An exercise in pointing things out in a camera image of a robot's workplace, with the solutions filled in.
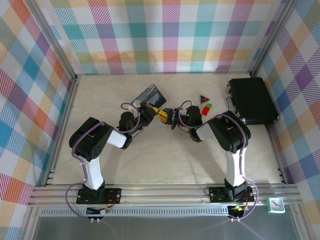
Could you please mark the starry night tin box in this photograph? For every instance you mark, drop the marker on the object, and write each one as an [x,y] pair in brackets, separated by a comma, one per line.
[152,96]

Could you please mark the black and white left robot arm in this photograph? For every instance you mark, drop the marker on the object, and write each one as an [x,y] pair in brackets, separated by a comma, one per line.
[95,172]

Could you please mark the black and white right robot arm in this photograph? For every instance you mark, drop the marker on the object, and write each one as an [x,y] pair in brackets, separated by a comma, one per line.
[235,170]

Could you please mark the red and green eraser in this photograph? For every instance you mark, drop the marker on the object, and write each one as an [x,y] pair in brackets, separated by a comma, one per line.
[206,109]

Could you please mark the red black triangle badge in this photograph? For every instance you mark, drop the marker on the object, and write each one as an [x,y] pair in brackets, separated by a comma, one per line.
[203,99]

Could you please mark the black briefcase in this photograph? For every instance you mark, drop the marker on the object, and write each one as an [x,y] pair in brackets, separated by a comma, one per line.
[252,100]

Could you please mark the small black connector board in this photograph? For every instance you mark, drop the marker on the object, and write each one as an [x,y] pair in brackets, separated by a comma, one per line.
[237,210]
[96,211]

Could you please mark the mint green small clock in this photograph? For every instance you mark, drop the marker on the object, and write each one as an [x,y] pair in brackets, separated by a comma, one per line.
[276,205]

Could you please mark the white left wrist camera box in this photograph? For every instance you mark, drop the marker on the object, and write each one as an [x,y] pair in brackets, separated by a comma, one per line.
[136,104]

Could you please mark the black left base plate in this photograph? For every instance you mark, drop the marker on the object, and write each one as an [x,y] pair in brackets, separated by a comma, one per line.
[115,193]

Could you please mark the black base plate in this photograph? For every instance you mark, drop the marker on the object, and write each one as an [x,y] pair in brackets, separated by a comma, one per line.
[115,193]
[217,193]

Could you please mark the aluminium cross rail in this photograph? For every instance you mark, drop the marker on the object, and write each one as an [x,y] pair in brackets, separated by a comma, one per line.
[162,195]

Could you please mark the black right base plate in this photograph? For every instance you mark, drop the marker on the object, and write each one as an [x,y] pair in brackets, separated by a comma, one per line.
[217,193]

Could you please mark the aluminium corner post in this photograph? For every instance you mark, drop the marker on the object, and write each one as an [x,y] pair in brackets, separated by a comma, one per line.
[50,40]
[272,37]

